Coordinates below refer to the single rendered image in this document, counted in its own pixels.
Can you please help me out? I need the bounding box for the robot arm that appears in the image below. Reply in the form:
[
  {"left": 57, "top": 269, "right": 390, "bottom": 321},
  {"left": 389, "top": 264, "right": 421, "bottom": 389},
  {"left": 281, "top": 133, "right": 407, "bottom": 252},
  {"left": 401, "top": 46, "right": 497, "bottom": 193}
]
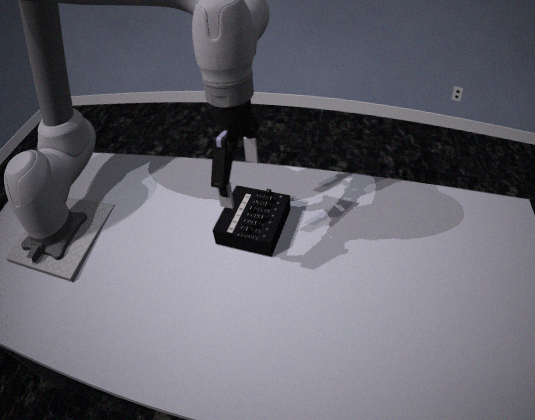
[{"left": 4, "top": 0, "right": 269, "bottom": 263}]

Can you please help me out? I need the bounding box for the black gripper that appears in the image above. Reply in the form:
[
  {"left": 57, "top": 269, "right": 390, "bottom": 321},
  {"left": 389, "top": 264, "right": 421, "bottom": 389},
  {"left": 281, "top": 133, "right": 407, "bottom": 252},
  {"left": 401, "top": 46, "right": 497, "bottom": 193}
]
[{"left": 211, "top": 99, "right": 260, "bottom": 209}]

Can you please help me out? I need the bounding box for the black lighting desk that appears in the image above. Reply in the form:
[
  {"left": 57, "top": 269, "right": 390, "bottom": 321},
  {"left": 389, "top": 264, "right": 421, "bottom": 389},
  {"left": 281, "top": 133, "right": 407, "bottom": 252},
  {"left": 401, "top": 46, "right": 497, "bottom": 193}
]
[{"left": 213, "top": 185, "right": 290, "bottom": 257}]

